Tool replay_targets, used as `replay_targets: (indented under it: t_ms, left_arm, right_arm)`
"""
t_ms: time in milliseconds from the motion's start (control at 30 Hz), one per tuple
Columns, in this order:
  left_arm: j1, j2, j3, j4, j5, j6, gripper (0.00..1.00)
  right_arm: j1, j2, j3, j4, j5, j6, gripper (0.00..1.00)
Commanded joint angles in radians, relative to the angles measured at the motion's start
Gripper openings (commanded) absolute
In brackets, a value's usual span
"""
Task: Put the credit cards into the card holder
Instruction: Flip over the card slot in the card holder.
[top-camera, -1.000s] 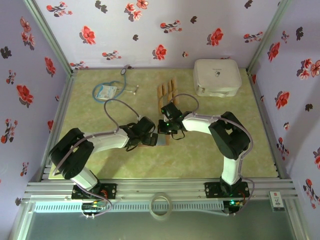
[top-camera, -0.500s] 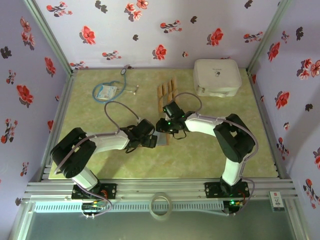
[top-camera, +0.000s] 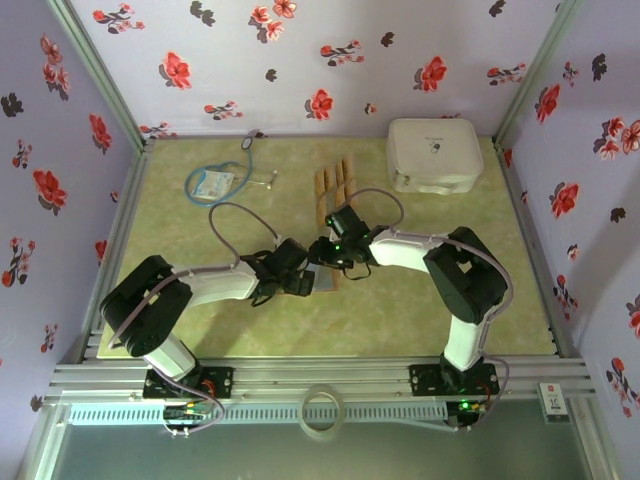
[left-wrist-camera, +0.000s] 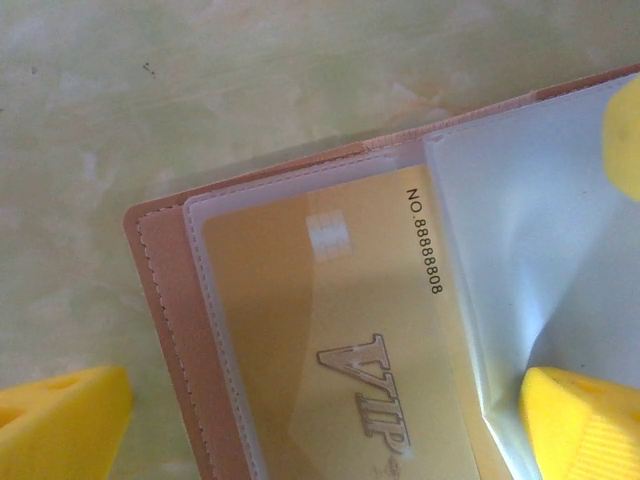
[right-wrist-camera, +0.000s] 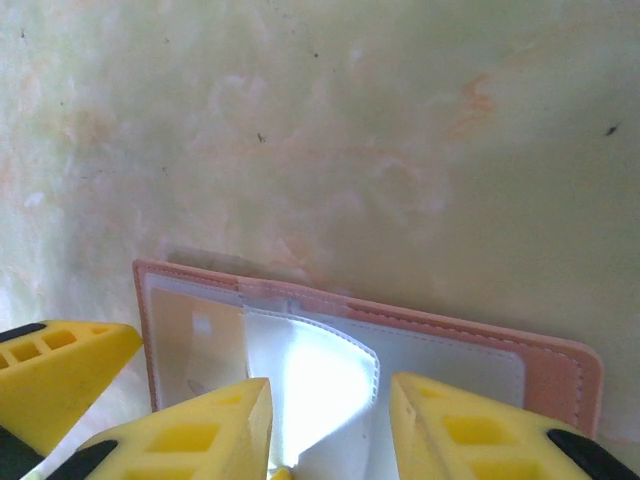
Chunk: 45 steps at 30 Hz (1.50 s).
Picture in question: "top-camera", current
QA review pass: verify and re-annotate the wooden slatted rack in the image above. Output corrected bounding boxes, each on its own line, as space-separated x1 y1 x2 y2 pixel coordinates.
312 152 361 229

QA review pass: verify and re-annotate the white slotted cable duct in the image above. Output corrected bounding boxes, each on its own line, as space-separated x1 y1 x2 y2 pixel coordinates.
67 402 449 426

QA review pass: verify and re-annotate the grey left arm cable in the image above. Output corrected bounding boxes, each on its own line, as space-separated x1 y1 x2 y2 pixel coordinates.
106 202 282 439

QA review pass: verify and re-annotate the brown leather card holder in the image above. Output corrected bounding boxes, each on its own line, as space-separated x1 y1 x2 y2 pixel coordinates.
277 264 342 297

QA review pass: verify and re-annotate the blue tube stethoscope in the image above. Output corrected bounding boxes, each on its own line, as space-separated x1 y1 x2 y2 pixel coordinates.
184 128 280 206

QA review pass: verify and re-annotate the clear tape roll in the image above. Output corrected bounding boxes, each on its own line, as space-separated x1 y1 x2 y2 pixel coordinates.
298 384 346 441

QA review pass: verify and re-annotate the aluminium cross rail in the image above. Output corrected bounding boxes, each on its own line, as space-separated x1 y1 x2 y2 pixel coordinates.
44 357 599 407

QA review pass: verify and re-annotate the aluminium frame post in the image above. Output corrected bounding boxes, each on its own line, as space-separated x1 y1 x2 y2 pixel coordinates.
45 0 157 151
492 0 586 144

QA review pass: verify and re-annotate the small white labelled box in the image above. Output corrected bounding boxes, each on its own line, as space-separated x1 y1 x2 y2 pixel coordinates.
537 382 571 425

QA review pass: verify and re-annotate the white zip case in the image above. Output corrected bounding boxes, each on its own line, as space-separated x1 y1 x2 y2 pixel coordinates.
385 117 485 196

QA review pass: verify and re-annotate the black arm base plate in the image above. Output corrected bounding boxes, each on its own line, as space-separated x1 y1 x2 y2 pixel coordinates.
408 363 501 399
143 366 236 400

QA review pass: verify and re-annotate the grey right arm cable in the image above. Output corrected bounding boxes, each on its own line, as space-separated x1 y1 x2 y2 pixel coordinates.
342 187 514 435

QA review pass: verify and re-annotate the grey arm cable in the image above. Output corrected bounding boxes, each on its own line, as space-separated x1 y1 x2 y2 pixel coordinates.
106 202 282 439
342 187 514 435

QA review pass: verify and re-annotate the blue white plastic packet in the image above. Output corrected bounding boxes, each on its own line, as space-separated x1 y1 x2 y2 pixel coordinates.
192 168 236 199

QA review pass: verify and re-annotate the aluminium side rail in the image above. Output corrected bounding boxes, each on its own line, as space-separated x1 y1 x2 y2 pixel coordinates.
492 139 586 359
79 142 157 361

